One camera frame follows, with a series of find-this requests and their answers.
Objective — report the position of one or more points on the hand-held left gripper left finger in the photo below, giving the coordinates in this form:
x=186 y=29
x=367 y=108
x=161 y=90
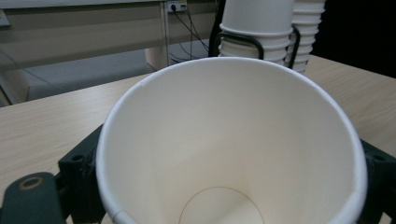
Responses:
x=81 y=174

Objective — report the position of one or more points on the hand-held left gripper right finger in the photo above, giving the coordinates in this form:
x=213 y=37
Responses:
x=378 y=180

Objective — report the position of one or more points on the white paper cup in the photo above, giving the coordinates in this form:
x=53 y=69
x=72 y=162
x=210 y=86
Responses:
x=230 y=130

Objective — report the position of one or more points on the tall stack of paper cups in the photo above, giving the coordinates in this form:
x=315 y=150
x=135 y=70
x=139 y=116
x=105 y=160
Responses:
x=308 y=18

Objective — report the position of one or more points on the black double cup holder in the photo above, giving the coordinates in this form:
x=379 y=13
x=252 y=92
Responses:
x=239 y=36

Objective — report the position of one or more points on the short stack of paper cups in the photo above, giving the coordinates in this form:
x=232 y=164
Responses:
x=258 y=15

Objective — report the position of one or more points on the light wooden desk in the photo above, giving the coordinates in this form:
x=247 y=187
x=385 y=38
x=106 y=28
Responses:
x=77 y=37

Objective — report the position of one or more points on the white wall power socket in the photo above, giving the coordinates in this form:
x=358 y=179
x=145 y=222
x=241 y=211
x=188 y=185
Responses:
x=176 y=6

